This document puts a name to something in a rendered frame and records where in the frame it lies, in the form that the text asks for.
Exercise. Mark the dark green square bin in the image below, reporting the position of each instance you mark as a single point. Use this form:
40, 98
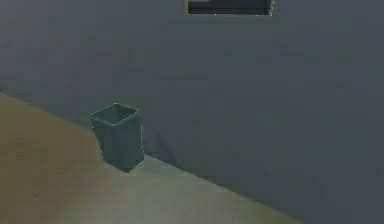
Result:
119, 143

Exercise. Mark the dark framed wall picture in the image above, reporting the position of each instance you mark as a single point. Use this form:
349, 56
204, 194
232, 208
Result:
230, 6

